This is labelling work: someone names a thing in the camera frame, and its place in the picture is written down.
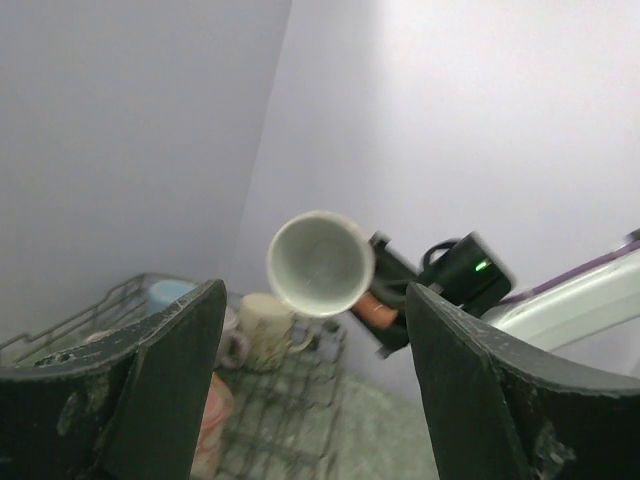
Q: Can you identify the orange mug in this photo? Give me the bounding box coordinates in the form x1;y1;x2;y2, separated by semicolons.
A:
266;210;398;329

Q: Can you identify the green inside floral mug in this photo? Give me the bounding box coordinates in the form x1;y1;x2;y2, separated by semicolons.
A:
237;292;313;372

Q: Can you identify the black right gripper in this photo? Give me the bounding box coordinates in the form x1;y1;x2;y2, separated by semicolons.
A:
349;232;514;358

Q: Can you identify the grey wire dish rack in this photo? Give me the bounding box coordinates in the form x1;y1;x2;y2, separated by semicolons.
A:
1;274;345;479

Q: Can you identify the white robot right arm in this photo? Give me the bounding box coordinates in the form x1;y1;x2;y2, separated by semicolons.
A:
351;232;639;358

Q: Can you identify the light blue mug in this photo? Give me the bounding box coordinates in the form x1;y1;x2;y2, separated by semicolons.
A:
145;279;197;315

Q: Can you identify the lavender mug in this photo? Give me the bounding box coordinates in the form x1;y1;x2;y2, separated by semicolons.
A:
215;307;251;369

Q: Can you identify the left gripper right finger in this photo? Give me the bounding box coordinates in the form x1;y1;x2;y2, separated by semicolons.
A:
405;283;639;479

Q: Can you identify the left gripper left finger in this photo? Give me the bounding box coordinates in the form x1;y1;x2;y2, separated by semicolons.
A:
1;280;227;479

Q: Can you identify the peach pink mug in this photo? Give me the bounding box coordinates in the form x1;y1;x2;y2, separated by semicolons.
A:
190;373;234;480

